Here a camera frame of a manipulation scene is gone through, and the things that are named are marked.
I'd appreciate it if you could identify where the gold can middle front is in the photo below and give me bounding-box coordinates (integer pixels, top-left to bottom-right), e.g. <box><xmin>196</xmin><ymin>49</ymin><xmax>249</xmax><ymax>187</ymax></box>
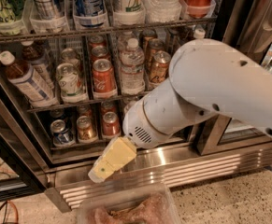
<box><xmin>149</xmin><ymin>50</ymin><xmax>171</xmax><ymax>84</ymax></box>

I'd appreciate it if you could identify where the water bottle middle front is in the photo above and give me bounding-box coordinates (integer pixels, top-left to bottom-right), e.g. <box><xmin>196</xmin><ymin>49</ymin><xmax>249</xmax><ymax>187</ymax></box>
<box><xmin>121</xmin><ymin>38</ymin><xmax>145</xmax><ymax>94</ymax></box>

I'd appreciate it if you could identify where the red cola can middle back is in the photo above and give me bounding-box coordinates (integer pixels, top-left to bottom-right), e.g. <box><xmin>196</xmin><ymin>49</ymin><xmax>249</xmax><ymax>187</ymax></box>
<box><xmin>88</xmin><ymin>35</ymin><xmax>107</xmax><ymax>49</ymax></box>

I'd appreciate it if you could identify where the clear water bottle top shelf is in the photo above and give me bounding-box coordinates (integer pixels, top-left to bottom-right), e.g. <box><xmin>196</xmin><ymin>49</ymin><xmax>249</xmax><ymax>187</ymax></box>
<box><xmin>143</xmin><ymin>0</ymin><xmax>181</xmax><ymax>23</ymax></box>

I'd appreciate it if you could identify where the brown tea bottle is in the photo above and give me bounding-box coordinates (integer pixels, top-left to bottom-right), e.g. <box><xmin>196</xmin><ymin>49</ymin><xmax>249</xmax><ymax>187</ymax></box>
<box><xmin>186</xmin><ymin>28</ymin><xmax>206</xmax><ymax>42</ymax></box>
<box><xmin>0</xmin><ymin>51</ymin><xmax>57</xmax><ymax>107</ymax></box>
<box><xmin>21</xmin><ymin>41</ymin><xmax>54</xmax><ymax>89</ymax></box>

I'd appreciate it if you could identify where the left fridge glass door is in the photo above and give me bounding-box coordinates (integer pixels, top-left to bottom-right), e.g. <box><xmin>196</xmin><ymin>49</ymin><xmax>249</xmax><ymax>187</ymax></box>
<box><xmin>0</xmin><ymin>99</ymin><xmax>47</xmax><ymax>202</ymax></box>

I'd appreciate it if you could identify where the blue white can top shelf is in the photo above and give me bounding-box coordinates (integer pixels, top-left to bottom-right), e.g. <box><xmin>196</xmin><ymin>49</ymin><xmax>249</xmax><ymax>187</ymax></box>
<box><xmin>75</xmin><ymin>0</ymin><xmax>105</xmax><ymax>27</ymax></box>

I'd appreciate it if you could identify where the gold can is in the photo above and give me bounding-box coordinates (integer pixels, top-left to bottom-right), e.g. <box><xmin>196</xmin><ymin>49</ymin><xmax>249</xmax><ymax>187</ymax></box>
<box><xmin>77</xmin><ymin>116</ymin><xmax>97</xmax><ymax>143</ymax></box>
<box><xmin>146</xmin><ymin>38</ymin><xmax>165</xmax><ymax>69</ymax></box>
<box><xmin>149</xmin><ymin>50</ymin><xmax>171</xmax><ymax>84</ymax></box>
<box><xmin>139</xmin><ymin>29</ymin><xmax>157</xmax><ymax>50</ymax></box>

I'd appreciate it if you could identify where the brown tea bottle right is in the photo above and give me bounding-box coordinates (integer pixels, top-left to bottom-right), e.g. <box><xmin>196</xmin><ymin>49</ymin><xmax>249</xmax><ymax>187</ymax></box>
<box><xmin>186</xmin><ymin>28</ymin><xmax>206</xmax><ymax>42</ymax></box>

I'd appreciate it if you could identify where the water bottle middle back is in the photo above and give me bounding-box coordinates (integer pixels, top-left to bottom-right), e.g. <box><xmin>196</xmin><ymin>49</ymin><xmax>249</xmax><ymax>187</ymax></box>
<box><xmin>117</xmin><ymin>31</ymin><xmax>136</xmax><ymax>52</ymax></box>

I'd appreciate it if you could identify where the red can bottom front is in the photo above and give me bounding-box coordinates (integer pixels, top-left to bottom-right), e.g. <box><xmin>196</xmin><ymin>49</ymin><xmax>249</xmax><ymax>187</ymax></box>
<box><xmin>103</xmin><ymin>112</ymin><xmax>121</xmax><ymax>136</ymax></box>

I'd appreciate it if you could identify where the brown tea bottle back left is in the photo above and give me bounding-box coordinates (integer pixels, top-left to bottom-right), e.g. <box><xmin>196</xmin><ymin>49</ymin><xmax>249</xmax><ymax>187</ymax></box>
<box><xmin>21</xmin><ymin>41</ymin><xmax>54</xmax><ymax>89</ymax></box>

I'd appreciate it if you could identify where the water bottle bottom shelf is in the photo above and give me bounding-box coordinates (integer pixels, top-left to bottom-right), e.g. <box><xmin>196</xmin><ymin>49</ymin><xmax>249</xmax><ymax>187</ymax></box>
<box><xmin>123</xmin><ymin>100</ymin><xmax>136</xmax><ymax>115</ymax></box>

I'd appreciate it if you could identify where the silver plaid can top shelf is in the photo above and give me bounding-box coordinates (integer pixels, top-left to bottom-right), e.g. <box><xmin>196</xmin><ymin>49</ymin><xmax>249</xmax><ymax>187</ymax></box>
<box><xmin>34</xmin><ymin>0</ymin><xmax>64</xmax><ymax>33</ymax></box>

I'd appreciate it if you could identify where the green white can middle back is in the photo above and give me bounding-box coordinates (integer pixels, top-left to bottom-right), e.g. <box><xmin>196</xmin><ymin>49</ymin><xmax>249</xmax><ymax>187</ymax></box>
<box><xmin>61</xmin><ymin>48</ymin><xmax>82</xmax><ymax>71</ymax></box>

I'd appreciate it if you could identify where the blue can bottom front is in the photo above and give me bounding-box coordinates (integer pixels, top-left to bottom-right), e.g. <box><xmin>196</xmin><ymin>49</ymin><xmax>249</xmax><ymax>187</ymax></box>
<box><xmin>50</xmin><ymin>119</ymin><xmax>75</xmax><ymax>147</ymax></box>

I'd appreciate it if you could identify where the steel fridge vent grille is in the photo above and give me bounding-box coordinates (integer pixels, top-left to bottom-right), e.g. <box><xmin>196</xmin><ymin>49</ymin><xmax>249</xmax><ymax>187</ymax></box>
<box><xmin>45</xmin><ymin>136</ymin><xmax>272</xmax><ymax>212</ymax></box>

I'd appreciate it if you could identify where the brown tea bottle front left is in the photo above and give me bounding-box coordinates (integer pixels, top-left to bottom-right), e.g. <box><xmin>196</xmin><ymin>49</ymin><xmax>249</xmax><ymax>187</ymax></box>
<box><xmin>0</xmin><ymin>51</ymin><xmax>57</xmax><ymax>107</ymax></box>

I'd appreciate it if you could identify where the orange floor cable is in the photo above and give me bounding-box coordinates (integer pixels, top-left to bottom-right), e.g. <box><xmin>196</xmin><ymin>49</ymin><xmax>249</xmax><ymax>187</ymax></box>
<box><xmin>0</xmin><ymin>200</ymin><xmax>20</xmax><ymax>224</ymax></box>

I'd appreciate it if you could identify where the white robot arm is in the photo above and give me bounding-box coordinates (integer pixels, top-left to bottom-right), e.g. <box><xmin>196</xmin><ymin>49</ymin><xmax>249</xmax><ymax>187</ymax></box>
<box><xmin>88</xmin><ymin>39</ymin><xmax>272</xmax><ymax>183</ymax></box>

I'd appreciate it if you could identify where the gold can bottom left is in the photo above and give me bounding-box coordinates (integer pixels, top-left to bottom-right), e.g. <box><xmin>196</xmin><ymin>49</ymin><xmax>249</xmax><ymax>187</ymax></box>
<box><xmin>77</xmin><ymin>116</ymin><xmax>97</xmax><ymax>143</ymax></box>

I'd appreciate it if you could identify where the clear plastic food container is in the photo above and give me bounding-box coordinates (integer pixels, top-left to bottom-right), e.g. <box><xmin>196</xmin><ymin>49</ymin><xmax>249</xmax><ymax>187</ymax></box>
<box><xmin>77</xmin><ymin>183</ymin><xmax>181</xmax><ymax>224</ymax></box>

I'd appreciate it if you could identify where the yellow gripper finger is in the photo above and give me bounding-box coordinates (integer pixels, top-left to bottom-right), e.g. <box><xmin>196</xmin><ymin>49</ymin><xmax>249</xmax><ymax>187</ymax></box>
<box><xmin>88</xmin><ymin>137</ymin><xmax>136</xmax><ymax>183</ymax></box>

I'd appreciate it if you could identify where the gold can middle back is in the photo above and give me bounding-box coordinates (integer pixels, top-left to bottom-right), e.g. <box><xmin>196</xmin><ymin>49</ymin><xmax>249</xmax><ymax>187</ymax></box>
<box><xmin>139</xmin><ymin>29</ymin><xmax>157</xmax><ymax>50</ymax></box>

